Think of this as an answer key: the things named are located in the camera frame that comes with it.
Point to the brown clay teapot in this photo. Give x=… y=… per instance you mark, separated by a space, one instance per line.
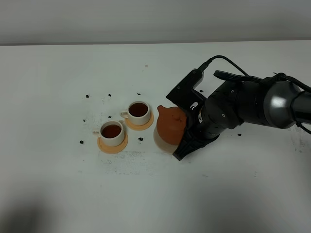
x=170 y=124

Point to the white teacup front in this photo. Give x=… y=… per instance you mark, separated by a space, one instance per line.
x=111 y=132

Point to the beige round teapot coaster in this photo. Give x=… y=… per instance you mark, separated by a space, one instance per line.
x=164 y=146

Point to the white teacup rear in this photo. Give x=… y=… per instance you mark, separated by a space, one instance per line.
x=138 y=113

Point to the white teacup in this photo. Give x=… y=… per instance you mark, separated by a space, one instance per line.
x=138 y=113
x=111 y=132

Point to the orange coaster front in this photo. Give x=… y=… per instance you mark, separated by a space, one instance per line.
x=112 y=150

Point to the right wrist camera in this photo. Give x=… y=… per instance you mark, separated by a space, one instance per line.
x=184 y=95

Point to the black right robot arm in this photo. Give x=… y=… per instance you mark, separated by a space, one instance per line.
x=279 y=101

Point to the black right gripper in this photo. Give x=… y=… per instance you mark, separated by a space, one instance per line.
x=209 y=119

